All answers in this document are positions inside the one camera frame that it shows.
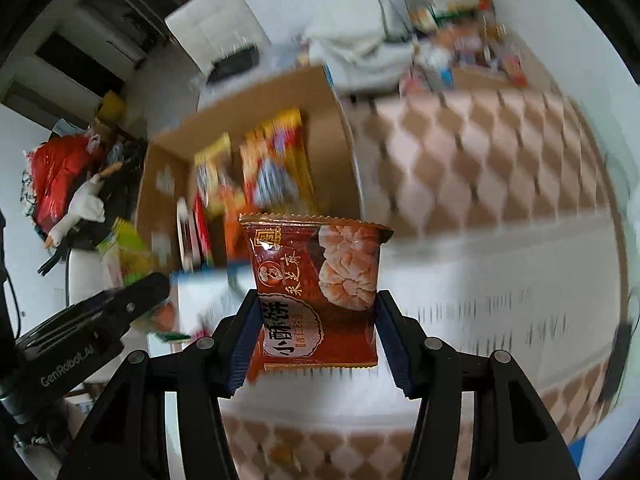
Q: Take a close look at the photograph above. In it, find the brown pastry snack packet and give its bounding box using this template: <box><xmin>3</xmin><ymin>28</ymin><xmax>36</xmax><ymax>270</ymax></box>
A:
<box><xmin>240</xmin><ymin>214</ymin><xmax>394</xmax><ymax>372</ymax></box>

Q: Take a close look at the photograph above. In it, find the colourful candy bag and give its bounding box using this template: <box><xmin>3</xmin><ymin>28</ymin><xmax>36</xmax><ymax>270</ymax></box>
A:
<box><xmin>96</xmin><ymin>218</ymin><xmax>155</xmax><ymax>288</ymax></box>

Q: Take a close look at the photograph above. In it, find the patterned table mat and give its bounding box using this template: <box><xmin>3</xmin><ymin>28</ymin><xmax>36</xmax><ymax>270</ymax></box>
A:
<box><xmin>222</xmin><ymin>90</ymin><xmax>629</xmax><ymax>479</ymax></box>

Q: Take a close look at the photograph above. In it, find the brown noodle snack bag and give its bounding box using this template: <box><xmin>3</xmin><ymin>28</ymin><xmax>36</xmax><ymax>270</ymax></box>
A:
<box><xmin>194</xmin><ymin>132</ymin><xmax>235</xmax><ymax>218</ymax></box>

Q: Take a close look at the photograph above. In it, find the white goose plush toy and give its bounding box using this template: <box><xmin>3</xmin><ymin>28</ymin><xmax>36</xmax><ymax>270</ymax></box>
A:
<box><xmin>44</xmin><ymin>162</ymin><xmax>124</xmax><ymax>249</ymax></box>

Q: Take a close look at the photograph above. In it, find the yellow instant noodle pack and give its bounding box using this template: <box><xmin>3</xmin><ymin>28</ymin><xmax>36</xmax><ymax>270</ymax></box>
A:
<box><xmin>240</xmin><ymin>108</ymin><xmax>316</xmax><ymax>216</ymax></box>

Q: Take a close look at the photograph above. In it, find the cardboard box with blue print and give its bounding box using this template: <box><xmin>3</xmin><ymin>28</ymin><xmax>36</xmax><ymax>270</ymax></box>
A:
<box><xmin>134</xmin><ymin>66</ymin><xmax>361</xmax><ymax>274</ymax></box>

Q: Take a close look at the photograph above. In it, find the red bag pile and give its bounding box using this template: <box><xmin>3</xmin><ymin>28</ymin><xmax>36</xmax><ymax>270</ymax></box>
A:
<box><xmin>26</xmin><ymin>134</ymin><xmax>107</xmax><ymax>233</ymax></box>

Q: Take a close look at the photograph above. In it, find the black item on chair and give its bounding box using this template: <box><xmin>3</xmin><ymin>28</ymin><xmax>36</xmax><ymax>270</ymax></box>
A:
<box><xmin>207</xmin><ymin>44</ymin><xmax>260</xmax><ymax>84</ymax></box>

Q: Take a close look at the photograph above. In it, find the white cloth pile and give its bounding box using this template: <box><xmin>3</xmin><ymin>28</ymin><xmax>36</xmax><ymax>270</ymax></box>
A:
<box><xmin>305</xmin><ymin>0</ymin><xmax>413</xmax><ymax>93</ymax></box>

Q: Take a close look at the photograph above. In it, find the small cardboard snack box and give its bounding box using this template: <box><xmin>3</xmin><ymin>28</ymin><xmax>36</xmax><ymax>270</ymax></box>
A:
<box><xmin>414</xmin><ymin>29</ymin><xmax>532</xmax><ymax>92</ymax></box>

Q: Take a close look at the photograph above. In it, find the white padded chair far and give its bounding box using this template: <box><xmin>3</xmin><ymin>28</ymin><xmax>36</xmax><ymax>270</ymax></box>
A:
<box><xmin>165</xmin><ymin>0</ymin><xmax>270</xmax><ymax>74</ymax></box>

